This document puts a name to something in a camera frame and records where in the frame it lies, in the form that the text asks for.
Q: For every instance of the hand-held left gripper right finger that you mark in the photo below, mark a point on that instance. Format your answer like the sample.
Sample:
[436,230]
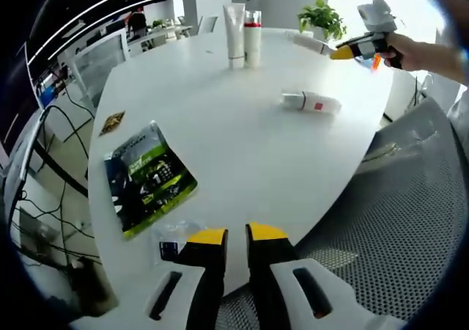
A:
[267,264]

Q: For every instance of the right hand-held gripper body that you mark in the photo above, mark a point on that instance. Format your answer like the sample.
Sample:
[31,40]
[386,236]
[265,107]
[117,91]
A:
[379,18]

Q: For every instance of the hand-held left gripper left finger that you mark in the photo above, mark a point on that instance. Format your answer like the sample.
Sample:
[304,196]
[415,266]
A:
[188,289]

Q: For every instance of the white skincare pump bottle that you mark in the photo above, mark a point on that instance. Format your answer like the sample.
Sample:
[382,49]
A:
[311,44]

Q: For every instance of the white skincare bottle red square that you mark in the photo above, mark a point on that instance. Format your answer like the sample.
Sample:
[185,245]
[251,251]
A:
[322,104]

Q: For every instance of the red band skincare bottle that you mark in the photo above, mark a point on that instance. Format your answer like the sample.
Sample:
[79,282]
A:
[253,44]

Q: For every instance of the green black printed packet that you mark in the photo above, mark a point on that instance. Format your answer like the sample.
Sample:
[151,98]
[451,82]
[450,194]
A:
[146,176]

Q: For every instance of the white skincare tube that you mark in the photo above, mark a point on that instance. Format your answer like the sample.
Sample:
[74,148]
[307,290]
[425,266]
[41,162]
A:
[234,33]

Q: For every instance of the small golden brown packet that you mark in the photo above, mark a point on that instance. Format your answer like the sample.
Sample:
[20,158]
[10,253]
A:
[113,122]

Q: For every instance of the orange drink bottle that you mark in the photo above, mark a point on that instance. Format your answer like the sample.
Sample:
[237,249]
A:
[374,64]

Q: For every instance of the person's right hand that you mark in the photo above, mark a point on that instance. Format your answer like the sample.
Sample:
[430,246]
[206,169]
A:
[410,53]

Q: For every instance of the blue packet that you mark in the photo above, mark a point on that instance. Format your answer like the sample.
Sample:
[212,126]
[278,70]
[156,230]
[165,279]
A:
[363,63]

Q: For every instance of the green potted plant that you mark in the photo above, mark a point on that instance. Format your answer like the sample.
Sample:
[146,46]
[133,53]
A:
[322,16]

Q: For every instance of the clear plastic bag black card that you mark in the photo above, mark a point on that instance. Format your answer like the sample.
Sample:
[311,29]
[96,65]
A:
[168,234]

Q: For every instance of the black floor bag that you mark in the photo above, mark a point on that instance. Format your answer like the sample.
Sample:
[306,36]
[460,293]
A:
[91,289]

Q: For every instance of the person's pale shirt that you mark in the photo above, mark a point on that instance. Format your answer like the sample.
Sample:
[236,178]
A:
[459,104]

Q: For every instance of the grey mesh office chair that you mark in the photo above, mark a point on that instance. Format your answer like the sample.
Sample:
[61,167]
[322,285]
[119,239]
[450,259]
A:
[395,205]

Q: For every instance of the white standing desk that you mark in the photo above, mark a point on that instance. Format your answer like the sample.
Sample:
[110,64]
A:
[27,146]

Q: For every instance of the white frame mesh chair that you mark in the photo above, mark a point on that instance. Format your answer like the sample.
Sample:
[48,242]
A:
[99,56]

